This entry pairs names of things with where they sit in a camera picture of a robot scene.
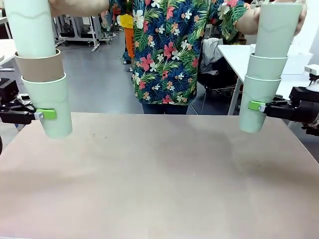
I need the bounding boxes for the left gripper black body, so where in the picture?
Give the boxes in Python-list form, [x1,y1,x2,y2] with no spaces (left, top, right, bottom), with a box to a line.
[0,79,19,113]

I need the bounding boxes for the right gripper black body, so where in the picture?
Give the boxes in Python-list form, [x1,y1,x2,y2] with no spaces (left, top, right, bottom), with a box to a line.
[289,86,319,125]

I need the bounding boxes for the light green plastic cup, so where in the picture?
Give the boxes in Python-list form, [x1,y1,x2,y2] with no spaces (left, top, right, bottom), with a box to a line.
[254,3,303,59]
[245,52,289,81]
[4,0,57,59]
[20,72,74,139]
[239,74,282,133]

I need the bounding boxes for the white plastic storage basket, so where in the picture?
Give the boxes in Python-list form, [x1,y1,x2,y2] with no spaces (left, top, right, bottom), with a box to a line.
[249,37,314,75]

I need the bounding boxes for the person's right forearm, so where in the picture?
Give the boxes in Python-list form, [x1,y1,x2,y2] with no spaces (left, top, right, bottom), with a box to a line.
[59,0,111,17]

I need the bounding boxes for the person's left forearm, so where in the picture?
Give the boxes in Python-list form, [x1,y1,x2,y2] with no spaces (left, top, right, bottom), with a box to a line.
[235,8,259,36]

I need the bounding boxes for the person's left hand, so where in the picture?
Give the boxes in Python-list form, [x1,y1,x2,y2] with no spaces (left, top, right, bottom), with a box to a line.
[252,0,308,38]

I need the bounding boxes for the person's right hand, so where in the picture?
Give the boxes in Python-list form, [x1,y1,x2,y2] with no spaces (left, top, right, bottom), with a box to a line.
[48,0,62,17]

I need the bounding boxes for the white desk with rounded corner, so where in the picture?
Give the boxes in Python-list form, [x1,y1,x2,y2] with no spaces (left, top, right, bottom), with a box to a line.
[0,38,17,67]

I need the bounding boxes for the large white side table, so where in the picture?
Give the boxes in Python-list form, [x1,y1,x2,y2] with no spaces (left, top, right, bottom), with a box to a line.
[217,44,319,117]

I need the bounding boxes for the grey garment on chair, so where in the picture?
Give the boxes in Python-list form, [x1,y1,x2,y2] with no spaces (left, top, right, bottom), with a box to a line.
[200,37,224,75]

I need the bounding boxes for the blue jeans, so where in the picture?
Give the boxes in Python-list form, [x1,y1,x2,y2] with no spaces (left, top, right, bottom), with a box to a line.
[141,102,189,116]

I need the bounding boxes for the white metal-legged lab desk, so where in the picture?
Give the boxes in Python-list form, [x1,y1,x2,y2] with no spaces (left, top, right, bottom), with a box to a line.
[53,12,103,52]

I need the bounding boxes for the person in floral shirt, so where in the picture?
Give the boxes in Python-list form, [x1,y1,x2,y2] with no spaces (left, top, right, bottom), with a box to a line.
[99,0,251,106]

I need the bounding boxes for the person in orange clothing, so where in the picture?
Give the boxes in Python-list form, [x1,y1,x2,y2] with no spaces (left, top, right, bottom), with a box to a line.
[119,13,137,73]

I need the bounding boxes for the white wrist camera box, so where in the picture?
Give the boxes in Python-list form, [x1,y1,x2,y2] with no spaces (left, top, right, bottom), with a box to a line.
[304,64,319,92]

